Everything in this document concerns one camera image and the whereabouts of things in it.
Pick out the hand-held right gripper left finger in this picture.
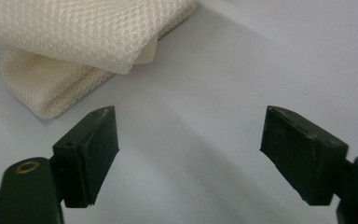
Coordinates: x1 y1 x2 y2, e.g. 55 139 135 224
52 105 120 209

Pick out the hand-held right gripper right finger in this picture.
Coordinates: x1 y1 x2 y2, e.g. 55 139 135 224
259 105 350 206

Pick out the white mesh cloth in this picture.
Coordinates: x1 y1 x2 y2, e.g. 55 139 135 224
0 0 199 120

